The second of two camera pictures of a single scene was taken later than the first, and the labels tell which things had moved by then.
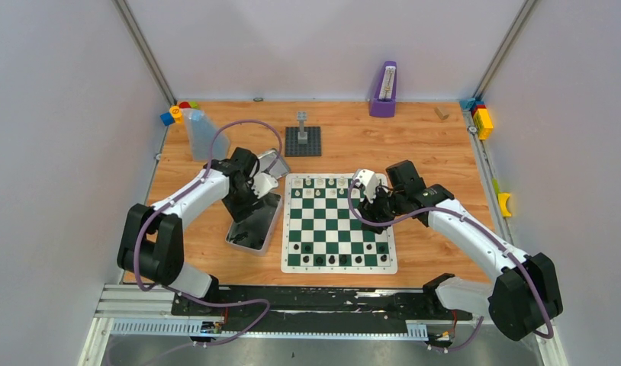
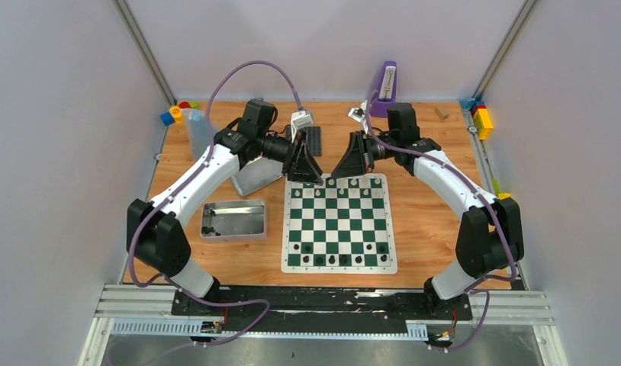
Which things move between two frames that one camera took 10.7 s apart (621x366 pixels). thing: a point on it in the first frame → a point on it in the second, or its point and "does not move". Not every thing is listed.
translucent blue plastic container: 201,130 does not move
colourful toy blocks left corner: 175,114 does not move
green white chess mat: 322,235 does not move
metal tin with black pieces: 252,235 → 233,220
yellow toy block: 484,123 does not move
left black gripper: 244,200 → 295,153
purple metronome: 384,104 does not move
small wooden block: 442,113 does not move
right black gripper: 368,210 → 358,159
